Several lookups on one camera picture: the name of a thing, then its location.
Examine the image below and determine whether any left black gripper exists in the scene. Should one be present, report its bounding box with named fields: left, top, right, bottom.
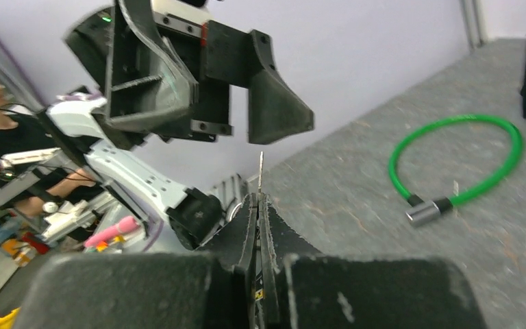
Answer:
left=64, top=0, right=314, bottom=145

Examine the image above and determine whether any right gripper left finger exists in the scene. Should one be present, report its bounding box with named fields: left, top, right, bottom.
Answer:
left=14, top=195, right=256, bottom=328

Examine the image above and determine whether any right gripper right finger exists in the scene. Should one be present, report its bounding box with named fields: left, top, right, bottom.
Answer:
left=257, top=196, right=487, bottom=328

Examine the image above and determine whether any panda keychain with key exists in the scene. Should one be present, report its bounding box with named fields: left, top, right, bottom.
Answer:
left=254, top=151, right=265, bottom=329

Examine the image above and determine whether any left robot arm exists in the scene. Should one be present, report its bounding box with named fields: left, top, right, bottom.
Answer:
left=37, top=1, right=314, bottom=250

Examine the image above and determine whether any person in black shirt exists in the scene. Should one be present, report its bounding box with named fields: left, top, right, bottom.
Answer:
left=0, top=84, right=104, bottom=203

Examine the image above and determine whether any green cable lock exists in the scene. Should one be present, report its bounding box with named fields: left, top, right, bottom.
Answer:
left=387, top=114, right=524, bottom=228

